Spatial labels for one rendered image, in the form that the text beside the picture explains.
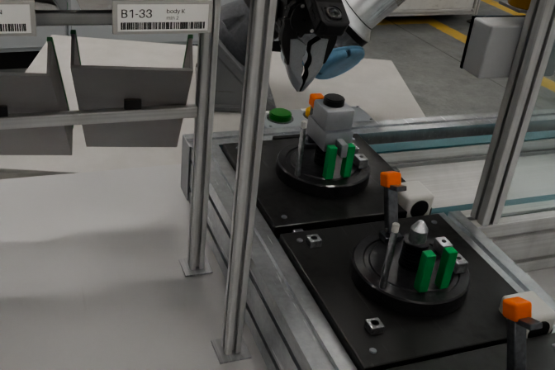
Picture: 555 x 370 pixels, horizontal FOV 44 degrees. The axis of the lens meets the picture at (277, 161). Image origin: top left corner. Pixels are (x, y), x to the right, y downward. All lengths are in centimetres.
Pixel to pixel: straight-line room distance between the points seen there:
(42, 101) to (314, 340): 40
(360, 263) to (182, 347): 24
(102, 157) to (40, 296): 39
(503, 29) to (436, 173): 38
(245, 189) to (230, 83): 74
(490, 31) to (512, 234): 32
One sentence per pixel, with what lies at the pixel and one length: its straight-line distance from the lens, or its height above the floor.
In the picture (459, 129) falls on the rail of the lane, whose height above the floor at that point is 95.
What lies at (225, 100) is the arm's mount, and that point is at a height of 88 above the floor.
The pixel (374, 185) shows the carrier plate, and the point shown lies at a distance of 102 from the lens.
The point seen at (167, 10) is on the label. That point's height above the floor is 129.
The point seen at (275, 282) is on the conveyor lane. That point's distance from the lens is 82.
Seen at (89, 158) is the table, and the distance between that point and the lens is 127.
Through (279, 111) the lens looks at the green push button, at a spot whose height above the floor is 97.
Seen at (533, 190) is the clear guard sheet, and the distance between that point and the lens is 105.
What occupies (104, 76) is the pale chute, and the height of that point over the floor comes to 117.
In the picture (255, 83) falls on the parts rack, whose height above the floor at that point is 121.
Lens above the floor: 146
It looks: 28 degrees down
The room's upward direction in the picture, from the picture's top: 7 degrees clockwise
